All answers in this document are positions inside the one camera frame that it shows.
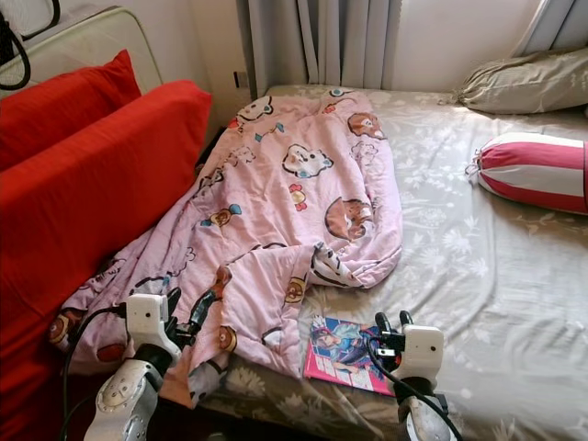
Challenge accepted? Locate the white quilted mattress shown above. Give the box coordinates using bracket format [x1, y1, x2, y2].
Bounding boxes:
[0, 6, 159, 97]

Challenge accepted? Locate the colourful comic book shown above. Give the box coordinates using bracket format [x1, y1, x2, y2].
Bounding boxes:
[303, 315, 394, 396]

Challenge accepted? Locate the pink cartoon print blanket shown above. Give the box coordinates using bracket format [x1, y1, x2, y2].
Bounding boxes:
[55, 87, 403, 410]

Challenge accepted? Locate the white bag with black strap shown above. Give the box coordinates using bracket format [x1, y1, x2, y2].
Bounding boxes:
[0, 0, 62, 91]

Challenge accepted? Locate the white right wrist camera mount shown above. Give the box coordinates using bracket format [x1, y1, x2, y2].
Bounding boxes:
[398, 324, 445, 385]

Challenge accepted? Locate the bed with grey floral sheet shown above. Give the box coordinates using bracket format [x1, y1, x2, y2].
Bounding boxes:
[198, 85, 588, 441]

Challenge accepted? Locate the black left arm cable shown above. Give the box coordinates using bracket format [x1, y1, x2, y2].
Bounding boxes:
[60, 305, 130, 441]

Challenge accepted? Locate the grey floral pillow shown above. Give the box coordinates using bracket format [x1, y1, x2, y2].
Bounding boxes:
[453, 48, 588, 115]

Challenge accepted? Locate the red foam cushion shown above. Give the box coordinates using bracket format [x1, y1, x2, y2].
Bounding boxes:
[0, 80, 214, 441]
[0, 49, 141, 171]

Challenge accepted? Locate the red white blue shield bolster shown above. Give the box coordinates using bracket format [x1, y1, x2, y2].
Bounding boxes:
[466, 132, 588, 215]

